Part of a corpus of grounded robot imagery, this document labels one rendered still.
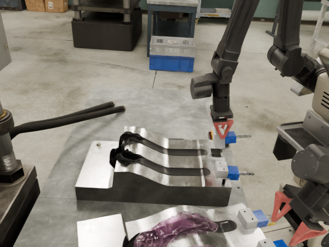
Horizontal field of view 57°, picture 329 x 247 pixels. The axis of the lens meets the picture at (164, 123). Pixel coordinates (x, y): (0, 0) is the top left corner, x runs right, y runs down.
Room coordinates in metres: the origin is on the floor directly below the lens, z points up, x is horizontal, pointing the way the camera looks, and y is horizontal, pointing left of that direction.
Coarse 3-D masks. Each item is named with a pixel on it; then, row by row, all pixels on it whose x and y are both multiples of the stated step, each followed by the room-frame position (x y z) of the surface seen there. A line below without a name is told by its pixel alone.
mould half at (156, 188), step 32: (128, 128) 0.95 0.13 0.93; (96, 160) 0.84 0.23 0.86; (160, 160) 0.82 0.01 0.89; (192, 160) 0.84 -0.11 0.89; (224, 160) 0.85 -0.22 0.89; (96, 192) 0.71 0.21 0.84; (128, 192) 0.71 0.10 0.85; (160, 192) 0.71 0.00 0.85; (192, 192) 0.71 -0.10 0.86; (224, 192) 0.71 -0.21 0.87
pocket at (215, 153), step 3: (213, 150) 0.92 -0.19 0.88; (216, 150) 0.92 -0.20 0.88; (219, 150) 0.92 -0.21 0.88; (213, 153) 0.92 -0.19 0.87; (216, 153) 0.92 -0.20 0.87; (219, 153) 0.92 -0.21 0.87; (213, 156) 0.90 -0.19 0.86; (216, 156) 0.90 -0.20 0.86; (219, 156) 0.90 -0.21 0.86; (222, 156) 0.89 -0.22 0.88
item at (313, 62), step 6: (306, 54) 0.97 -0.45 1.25; (312, 60) 0.97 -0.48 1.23; (306, 66) 0.94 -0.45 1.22; (312, 66) 0.95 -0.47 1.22; (318, 66) 0.96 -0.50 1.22; (300, 72) 0.94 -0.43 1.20; (306, 72) 0.94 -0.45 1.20; (312, 72) 0.94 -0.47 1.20; (294, 78) 1.00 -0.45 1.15; (300, 78) 0.95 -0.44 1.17; (306, 78) 0.94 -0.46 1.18; (306, 84) 0.95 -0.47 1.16
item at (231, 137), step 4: (220, 128) 0.92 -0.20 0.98; (216, 132) 0.89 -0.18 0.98; (228, 132) 0.91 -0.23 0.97; (232, 132) 0.90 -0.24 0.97; (216, 136) 0.87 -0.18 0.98; (228, 136) 0.87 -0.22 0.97; (232, 136) 0.87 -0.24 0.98; (236, 136) 0.89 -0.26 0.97; (240, 136) 0.89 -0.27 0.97; (244, 136) 0.89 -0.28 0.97; (248, 136) 0.89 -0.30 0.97; (216, 140) 0.87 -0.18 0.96; (220, 140) 0.87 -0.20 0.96; (224, 140) 0.87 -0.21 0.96; (228, 140) 0.87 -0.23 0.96; (232, 140) 0.87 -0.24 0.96; (216, 144) 0.86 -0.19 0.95; (220, 144) 0.87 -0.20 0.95; (224, 144) 0.87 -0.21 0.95
